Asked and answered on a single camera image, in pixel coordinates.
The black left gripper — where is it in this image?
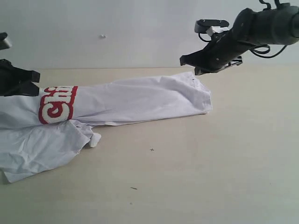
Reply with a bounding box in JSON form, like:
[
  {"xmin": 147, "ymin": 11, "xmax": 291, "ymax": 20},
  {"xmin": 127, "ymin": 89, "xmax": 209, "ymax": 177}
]
[{"xmin": 0, "ymin": 59, "xmax": 40, "ymax": 97}]

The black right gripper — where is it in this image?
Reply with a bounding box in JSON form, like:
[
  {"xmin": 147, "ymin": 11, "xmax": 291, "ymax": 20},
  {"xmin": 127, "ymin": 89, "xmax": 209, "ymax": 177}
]
[{"xmin": 179, "ymin": 35, "xmax": 250, "ymax": 76}]

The white t-shirt red lettering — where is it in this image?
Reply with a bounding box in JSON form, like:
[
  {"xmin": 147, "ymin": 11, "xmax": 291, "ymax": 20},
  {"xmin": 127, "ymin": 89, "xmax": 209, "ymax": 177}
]
[{"xmin": 0, "ymin": 72, "xmax": 212, "ymax": 182}]

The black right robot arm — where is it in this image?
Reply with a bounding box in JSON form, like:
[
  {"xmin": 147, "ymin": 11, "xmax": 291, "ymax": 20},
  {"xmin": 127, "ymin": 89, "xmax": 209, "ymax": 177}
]
[{"xmin": 179, "ymin": 0, "xmax": 299, "ymax": 76}]

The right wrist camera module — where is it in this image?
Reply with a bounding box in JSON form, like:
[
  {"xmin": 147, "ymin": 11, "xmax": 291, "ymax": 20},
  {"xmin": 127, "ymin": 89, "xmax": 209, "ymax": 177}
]
[{"xmin": 194, "ymin": 19, "xmax": 229, "ymax": 37}]

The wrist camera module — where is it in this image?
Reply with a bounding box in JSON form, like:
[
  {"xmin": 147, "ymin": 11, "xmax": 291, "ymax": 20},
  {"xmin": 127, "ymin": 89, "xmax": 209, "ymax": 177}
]
[
  {"xmin": 194, "ymin": 19, "xmax": 229, "ymax": 37},
  {"xmin": 0, "ymin": 32, "xmax": 12, "ymax": 50}
]

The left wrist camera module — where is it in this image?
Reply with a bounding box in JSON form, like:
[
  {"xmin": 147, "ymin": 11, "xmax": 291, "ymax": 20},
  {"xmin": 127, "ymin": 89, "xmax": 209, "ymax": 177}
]
[{"xmin": 0, "ymin": 32, "xmax": 12, "ymax": 50}]

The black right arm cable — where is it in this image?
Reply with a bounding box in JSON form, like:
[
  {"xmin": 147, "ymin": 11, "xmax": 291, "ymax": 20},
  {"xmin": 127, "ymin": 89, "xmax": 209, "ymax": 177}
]
[{"xmin": 249, "ymin": 44, "xmax": 288, "ymax": 58}]

